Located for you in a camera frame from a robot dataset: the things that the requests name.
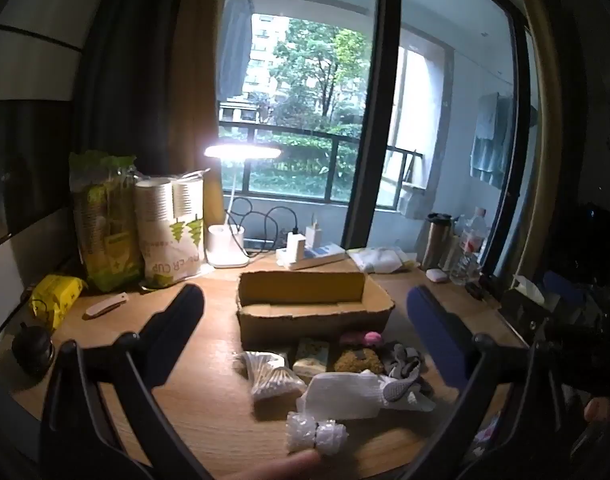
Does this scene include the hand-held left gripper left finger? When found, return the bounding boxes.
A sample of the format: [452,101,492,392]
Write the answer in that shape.
[40,282,216,480]

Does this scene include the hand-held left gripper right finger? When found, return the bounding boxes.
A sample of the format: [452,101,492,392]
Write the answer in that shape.
[406,285,581,480]

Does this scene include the pink plush toy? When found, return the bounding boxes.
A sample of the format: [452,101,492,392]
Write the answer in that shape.
[341,331,384,349]

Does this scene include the brown plush toy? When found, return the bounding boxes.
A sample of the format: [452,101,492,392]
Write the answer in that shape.
[333,345,385,375]

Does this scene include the bag of cotton swabs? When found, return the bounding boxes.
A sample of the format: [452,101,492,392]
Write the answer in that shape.
[234,351,307,402]

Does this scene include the white paper towel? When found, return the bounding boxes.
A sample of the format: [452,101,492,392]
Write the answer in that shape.
[296,370,382,422]

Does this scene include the brown cardboard box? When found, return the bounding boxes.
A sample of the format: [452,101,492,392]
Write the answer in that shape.
[236,270,396,352]

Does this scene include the printed tissue pack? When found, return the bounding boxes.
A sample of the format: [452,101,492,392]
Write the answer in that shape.
[292,338,332,380]

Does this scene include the bubble wrap roll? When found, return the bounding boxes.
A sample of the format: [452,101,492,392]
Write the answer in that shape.
[286,411,347,457]

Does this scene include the person's right hand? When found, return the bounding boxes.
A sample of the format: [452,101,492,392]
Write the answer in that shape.
[584,396,610,426]

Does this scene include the white folding knife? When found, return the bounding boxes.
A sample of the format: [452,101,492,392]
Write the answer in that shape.
[82,293,130,321]

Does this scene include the clear water bottle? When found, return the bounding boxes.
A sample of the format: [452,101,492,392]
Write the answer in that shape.
[450,207,488,286]

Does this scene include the steel thermos cup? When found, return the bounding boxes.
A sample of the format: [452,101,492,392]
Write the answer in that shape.
[421,213,454,271]

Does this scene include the white plastic bag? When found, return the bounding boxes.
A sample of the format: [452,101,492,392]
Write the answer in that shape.
[347,246,419,275]

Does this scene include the white desk lamp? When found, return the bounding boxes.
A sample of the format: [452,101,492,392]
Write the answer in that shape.
[204,143,284,269]

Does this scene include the tissue box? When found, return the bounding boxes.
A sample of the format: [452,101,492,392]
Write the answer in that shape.
[512,275,547,307]

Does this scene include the white paper cup bag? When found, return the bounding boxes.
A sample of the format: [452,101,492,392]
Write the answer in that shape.
[135,169,212,289]

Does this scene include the green paper cup bag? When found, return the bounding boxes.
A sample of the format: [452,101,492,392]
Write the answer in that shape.
[68,150,144,292]

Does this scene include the yellow packet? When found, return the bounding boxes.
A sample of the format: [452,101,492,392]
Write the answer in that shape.
[29,275,87,330]

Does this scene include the white and blue power strip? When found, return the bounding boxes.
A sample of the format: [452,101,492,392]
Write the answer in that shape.
[276,242,347,270]

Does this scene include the white charger block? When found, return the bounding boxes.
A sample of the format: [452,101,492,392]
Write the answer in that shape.
[286,231,309,264]

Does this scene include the black round object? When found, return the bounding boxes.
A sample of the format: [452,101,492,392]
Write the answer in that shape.
[11,324,56,377]

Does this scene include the white plug adapter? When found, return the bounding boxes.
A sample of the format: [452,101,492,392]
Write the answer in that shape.
[305,212,324,249]

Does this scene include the hanging light blue clothes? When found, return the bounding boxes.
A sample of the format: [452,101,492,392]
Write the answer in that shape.
[469,92,517,190]

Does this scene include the tan curtain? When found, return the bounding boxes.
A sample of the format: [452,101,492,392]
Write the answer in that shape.
[171,0,233,227]

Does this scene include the dark curtain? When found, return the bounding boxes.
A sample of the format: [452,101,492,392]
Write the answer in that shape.
[77,0,188,183]

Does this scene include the hanging grey garment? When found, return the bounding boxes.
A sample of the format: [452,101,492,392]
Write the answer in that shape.
[216,0,255,102]

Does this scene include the black cable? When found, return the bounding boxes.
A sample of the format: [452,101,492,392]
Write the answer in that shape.
[226,197,299,257]

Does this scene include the black sliding door frame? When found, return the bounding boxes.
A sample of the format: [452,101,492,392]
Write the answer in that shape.
[344,0,404,252]

